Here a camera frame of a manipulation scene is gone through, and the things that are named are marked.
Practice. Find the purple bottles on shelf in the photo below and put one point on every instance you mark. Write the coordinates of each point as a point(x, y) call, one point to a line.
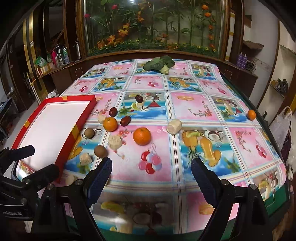
point(241, 60)

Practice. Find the dark red date far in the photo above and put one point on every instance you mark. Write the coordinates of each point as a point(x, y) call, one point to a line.
point(139, 98)

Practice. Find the small orange far right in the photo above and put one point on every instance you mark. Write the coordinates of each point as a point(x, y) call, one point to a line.
point(251, 115)

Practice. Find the medium orange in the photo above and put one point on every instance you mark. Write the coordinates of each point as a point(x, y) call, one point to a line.
point(110, 124)

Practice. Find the large orange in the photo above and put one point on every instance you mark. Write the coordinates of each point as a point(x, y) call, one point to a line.
point(142, 136)

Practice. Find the colourful fruit print tablecloth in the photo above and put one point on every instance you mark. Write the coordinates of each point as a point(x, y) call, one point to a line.
point(151, 188)

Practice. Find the brown round fruit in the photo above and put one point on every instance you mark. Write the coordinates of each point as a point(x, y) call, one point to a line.
point(89, 133)
point(100, 151)

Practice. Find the dark red date left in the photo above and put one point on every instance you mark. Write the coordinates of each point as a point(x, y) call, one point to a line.
point(113, 112)

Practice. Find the beige cake chunk small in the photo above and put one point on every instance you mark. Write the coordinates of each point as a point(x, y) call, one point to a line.
point(101, 118)

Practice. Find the white plastic bag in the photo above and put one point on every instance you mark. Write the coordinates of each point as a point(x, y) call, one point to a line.
point(279, 127)

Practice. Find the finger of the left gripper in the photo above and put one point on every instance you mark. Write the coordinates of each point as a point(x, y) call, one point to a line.
point(40, 179)
point(11, 155)

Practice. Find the dark red date near orange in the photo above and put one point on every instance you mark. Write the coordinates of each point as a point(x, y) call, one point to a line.
point(125, 120)

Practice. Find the bottles on left counter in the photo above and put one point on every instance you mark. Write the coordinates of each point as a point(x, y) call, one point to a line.
point(61, 55)

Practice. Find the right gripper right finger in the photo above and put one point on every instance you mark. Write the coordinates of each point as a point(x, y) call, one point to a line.
point(207, 180)

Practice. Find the beige cake cube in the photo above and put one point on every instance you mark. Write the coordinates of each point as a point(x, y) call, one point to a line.
point(85, 159)

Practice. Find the glass plant display cabinet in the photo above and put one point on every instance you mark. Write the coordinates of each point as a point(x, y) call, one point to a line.
point(191, 26)

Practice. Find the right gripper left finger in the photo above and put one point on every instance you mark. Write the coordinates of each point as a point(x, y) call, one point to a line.
point(95, 181)

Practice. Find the red white tray box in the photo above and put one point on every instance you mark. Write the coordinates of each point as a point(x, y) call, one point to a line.
point(52, 130)

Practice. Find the green leafy vegetable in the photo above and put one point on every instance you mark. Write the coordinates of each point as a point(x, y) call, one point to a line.
point(161, 64)

